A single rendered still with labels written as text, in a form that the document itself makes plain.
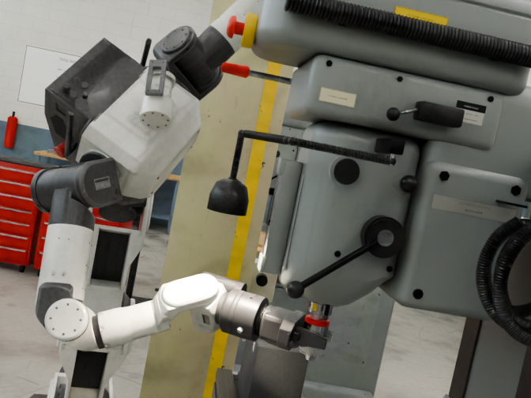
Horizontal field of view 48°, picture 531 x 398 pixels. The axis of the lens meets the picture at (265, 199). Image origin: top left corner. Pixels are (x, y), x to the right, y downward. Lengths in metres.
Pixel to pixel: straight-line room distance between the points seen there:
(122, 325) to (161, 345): 1.79
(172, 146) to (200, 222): 1.49
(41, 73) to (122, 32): 1.44
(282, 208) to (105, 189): 0.39
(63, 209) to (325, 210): 0.53
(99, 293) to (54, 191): 0.49
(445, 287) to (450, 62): 0.38
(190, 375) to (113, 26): 7.94
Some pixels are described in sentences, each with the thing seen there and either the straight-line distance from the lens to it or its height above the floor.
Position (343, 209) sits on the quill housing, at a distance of 1.03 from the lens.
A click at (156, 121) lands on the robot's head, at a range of 1.27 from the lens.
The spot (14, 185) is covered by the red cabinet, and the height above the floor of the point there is 0.80.
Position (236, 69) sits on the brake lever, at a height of 1.70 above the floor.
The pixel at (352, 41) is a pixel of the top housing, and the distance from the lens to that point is 1.00.
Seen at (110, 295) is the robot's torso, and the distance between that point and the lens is 1.71.
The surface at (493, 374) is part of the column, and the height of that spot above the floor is 1.21.
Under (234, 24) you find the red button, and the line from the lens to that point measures 1.09.
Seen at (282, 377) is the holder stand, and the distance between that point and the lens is 1.41.
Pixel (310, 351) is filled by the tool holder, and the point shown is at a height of 1.21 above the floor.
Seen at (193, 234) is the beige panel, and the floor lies 1.10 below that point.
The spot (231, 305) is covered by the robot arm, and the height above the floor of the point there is 1.26.
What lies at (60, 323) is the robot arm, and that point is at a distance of 1.19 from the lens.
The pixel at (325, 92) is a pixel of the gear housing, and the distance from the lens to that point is 0.99.
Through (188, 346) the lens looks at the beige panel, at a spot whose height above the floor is 0.57.
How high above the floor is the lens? 1.56
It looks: 5 degrees down
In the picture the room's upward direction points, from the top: 11 degrees clockwise
